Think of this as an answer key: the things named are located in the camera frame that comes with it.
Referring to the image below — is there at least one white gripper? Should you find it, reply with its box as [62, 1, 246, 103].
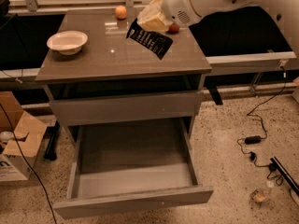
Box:
[137, 0, 201, 32]

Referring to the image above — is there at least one black rxbar chocolate wrapper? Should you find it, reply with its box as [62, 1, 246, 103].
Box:
[126, 20, 173, 60]

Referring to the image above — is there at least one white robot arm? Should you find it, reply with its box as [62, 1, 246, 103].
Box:
[137, 0, 299, 55]

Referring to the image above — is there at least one grey drawer cabinet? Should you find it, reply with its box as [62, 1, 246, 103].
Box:
[36, 9, 211, 140]

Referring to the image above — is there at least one closed grey top drawer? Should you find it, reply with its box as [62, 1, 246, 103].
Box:
[50, 91, 201, 126]

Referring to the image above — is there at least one open grey middle drawer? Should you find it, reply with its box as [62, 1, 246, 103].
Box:
[54, 118, 213, 219]

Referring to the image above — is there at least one red apple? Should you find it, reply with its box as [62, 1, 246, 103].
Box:
[168, 24, 179, 34]

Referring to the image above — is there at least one orange fruit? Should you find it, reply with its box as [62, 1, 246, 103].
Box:
[115, 6, 127, 20]

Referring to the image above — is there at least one white bowl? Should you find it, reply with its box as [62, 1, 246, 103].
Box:
[47, 31, 88, 55]

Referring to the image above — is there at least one cardboard box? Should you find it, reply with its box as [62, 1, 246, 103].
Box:
[0, 91, 47, 182]

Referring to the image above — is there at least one small clear floor object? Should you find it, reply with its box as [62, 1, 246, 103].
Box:
[250, 180, 275, 203]

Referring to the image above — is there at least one black bar on floor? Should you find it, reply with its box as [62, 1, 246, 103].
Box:
[270, 157, 299, 197]

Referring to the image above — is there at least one black power adapter with cable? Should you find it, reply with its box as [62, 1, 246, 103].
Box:
[236, 68, 287, 186]

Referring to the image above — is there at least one black floor cable left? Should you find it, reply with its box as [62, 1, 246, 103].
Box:
[0, 103, 58, 224]

